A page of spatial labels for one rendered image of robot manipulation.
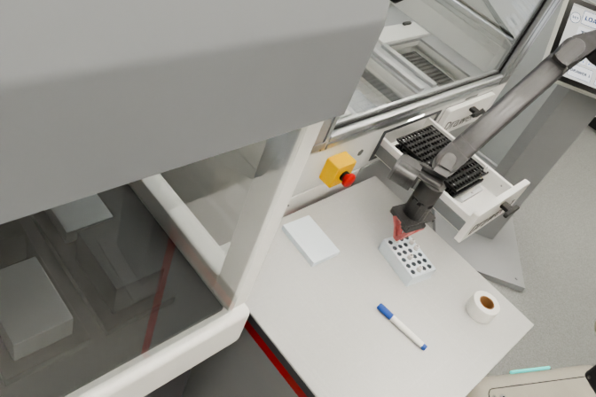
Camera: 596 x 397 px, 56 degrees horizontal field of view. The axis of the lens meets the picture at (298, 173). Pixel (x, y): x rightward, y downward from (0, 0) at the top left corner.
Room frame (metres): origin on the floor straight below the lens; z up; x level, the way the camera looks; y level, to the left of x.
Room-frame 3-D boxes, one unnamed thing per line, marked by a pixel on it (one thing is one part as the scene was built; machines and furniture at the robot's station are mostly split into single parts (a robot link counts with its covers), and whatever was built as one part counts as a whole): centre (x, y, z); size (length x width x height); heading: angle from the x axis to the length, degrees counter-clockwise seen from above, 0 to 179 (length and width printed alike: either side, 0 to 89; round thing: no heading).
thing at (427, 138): (1.34, -0.36, 0.87); 0.22 x 0.18 x 0.06; 57
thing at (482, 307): (0.97, -0.54, 0.78); 0.07 x 0.07 x 0.04
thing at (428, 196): (1.05, -0.29, 0.98); 0.07 x 0.06 x 0.07; 76
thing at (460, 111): (1.67, -0.43, 0.87); 0.29 x 0.02 x 0.11; 147
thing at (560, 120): (2.17, -0.94, 0.51); 0.50 x 0.45 x 1.02; 5
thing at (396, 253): (1.02, -0.34, 0.78); 0.12 x 0.08 x 0.04; 46
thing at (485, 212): (1.23, -0.53, 0.87); 0.29 x 0.02 x 0.11; 147
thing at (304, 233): (0.96, -0.09, 0.77); 0.13 x 0.09 x 0.02; 53
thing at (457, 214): (1.35, -0.35, 0.86); 0.40 x 0.26 x 0.06; 57
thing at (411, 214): (1.05, -0.30, 0.92); 0.10 x 0.07 x 0.07; 136
